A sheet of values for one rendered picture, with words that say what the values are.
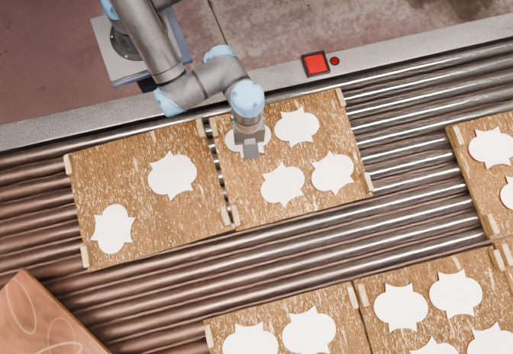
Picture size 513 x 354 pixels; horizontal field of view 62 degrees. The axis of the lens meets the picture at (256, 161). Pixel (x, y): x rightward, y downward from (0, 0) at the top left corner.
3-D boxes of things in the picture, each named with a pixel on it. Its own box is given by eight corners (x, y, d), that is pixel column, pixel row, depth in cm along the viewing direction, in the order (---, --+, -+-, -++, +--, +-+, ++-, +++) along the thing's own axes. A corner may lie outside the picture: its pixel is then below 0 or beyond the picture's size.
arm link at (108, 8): (104, 11, 130) (86, -18, 117) (143, -9, 131) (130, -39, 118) (120, 41, 127) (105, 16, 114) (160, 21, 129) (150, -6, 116)
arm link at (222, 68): (186, 58, 98) (209, 96, 96) (228, 36, 100) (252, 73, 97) (191, 73, 106) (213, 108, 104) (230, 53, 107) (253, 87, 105)
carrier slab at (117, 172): (67, 155, 125) (65, 153, 123) (201, 119, 129) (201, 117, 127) (89, 272, 117) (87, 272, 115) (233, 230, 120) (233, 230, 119)
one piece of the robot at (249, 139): (233, 148, 104) (235, 165, 120) (269, 144, 105) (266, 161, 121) (227, 104, 107) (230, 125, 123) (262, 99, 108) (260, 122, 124)
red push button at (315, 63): (303, 59, 135) (304, 56, 134) (321, 55, 136) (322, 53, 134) (308, 75, 134) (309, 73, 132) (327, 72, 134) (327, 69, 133)
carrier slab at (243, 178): (208, 120, 129) (208, 117, 127) (337, 89, 132) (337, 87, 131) (236, 232, 120) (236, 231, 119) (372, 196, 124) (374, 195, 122)
